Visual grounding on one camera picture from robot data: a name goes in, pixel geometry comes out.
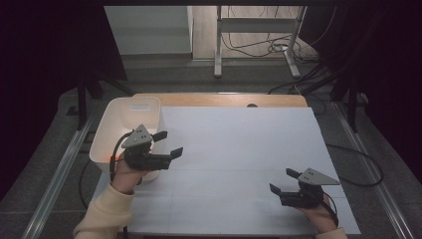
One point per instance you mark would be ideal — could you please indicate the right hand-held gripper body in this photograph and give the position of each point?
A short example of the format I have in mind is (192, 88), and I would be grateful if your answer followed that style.
(307, 194)

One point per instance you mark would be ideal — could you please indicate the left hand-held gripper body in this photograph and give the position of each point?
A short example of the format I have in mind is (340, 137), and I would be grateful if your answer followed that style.
(142, 156)

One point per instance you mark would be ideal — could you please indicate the white plastic bin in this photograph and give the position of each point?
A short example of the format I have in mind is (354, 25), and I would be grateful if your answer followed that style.
(112, 132)

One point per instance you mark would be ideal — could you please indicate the person's right hand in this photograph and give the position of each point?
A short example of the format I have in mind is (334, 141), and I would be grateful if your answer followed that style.
(320, 217)

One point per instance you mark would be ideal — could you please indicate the person's left hand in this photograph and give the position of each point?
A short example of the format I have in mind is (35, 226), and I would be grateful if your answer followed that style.
(126, 181)

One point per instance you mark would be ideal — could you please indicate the white table mat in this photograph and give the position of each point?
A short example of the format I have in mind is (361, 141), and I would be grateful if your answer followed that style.
(239, 132)

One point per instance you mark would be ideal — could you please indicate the dark round table grommet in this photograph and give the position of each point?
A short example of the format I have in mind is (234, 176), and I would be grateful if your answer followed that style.
(252, 105)

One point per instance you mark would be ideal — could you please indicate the black metal stand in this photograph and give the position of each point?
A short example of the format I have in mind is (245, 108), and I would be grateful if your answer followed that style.
(82, 99)
(352, 106)

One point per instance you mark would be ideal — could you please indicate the white cabinet panel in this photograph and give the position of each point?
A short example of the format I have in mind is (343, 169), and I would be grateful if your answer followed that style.
(149, 30)

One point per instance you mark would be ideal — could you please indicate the aluminium floor rail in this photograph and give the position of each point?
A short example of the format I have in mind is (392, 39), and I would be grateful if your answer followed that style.
(375, 186)
(56, 179)

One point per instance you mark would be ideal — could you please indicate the white metal desk frame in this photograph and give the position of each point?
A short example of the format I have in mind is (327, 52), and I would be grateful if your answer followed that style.
(255, 25)

